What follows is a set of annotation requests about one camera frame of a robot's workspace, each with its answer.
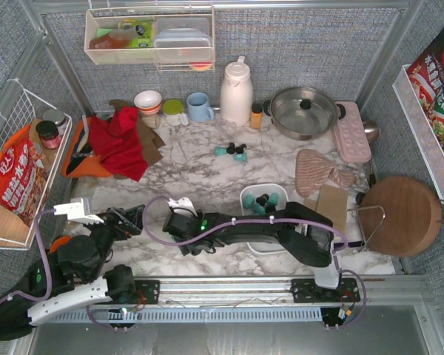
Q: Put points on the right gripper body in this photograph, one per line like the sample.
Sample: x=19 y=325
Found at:
x=175 y=225

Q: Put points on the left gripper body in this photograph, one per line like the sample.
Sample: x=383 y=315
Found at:
x=115 y=220

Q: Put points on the teal coffee capsule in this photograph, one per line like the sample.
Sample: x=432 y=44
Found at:
x=240 y=157
x=248 y=201
x=258 y=209
x=273 y=199
x=220 y=151

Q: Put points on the white storage basket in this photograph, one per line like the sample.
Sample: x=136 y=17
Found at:
x=258 y=190

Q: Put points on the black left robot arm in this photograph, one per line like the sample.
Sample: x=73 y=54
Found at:
x=69 y=275

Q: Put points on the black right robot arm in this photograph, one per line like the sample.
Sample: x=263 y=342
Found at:
x=302 y=232

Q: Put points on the white mesh side basket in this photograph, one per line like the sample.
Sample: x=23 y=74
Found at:
x=426 y=141

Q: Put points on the orange tray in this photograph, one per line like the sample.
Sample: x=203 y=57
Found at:
x=82 y=166

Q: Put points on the orange cup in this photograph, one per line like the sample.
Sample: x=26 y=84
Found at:
x=59 y=242

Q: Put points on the red cloth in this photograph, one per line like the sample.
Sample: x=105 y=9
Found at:
x=117 y=144

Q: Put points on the brown felt mat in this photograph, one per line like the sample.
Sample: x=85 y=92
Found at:
x=150 y=141

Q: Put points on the small glass jar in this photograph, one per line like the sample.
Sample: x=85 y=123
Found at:
x=152 y=121

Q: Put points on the orange snack bag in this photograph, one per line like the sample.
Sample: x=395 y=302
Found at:
x=22 y=180

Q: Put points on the red jam jar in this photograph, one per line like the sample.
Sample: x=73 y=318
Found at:
x=48 y=134

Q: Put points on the glass jar green lid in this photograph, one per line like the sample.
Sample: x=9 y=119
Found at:
x=173 y=111

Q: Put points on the small dark jar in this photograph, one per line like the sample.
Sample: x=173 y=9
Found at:
x=58 y=118

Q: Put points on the light blue mug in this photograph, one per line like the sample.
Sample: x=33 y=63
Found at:
x=199 y=109

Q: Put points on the white orange striped bowl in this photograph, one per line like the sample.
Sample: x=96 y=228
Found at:
x=148 y=102

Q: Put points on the white thermos jug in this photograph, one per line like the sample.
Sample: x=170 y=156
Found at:
x=236 y=93

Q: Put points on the yellow spice bottle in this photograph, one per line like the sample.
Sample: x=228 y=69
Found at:
x=256 y=116

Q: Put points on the striped brown mat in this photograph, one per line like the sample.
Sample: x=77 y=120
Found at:
x=312 y=170

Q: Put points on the steel pot with lid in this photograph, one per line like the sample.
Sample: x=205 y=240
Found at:
x=303 y=113

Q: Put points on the clear plastic container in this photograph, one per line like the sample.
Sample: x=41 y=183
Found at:
x=182 y=39

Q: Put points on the pink egg tray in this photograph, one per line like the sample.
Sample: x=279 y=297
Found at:
x=349 y=134

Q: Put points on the green food packet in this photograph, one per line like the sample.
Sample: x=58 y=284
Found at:
x=145 y=31

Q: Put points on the metal ladle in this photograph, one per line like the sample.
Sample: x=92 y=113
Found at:
x=372 y=131

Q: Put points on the round wooden cutting board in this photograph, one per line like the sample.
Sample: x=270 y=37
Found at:
x=400 y=216

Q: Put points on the red seasoning packet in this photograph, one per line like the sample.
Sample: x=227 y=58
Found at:
x=426 y=74

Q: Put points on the white wire corner shelf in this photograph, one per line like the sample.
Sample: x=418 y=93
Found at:
x=14 y=234

